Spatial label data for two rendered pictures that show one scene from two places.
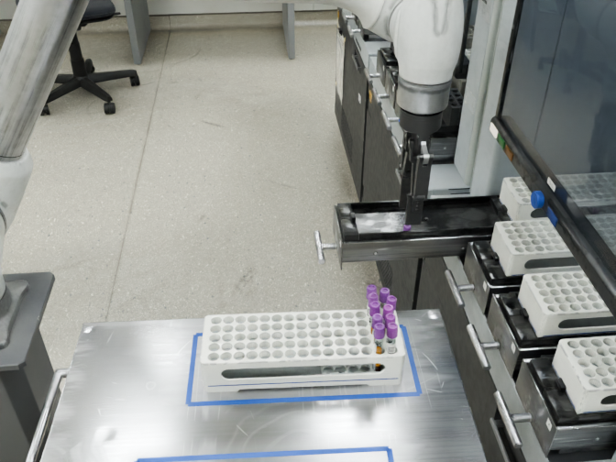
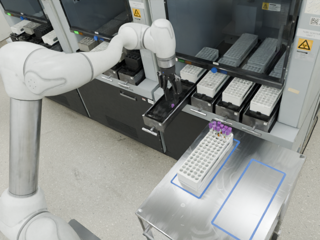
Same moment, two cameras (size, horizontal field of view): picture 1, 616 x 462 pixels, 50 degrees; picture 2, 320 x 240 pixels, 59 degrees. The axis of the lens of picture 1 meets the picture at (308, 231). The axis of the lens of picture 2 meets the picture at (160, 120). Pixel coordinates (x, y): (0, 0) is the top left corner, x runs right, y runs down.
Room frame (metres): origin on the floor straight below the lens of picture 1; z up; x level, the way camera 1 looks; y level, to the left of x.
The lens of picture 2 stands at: (0.25, 0.61, 1.84)
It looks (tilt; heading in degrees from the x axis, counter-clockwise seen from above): 44 degrees down; 319
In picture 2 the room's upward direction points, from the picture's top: 11 degrees counter-clockwise
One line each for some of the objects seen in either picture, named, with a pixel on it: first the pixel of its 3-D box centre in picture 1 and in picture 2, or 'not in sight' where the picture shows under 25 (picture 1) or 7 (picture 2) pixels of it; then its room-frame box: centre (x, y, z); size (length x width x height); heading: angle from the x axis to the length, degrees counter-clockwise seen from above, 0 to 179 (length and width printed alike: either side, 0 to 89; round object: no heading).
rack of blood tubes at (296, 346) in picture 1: (302, 348); (206, 156); (0.69, 0.01, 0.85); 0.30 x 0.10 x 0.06; 93
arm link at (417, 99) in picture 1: (423, 91); (166, 58); (1.05, -0.20, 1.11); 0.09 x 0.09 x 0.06
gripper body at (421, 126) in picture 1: (419, 129); (168, 71); (1.05, -0.20, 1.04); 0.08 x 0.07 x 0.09; 5
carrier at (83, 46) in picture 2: not in sight; (85, 47); (1.96, -0.31, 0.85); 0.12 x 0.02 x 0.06; 6
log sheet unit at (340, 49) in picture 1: (337, 61); not in sight; (2.84, -0.14, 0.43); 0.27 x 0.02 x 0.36; 5
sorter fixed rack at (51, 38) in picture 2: not in sight; (61, 33); (2.37, -0.38, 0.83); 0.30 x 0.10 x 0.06; 95
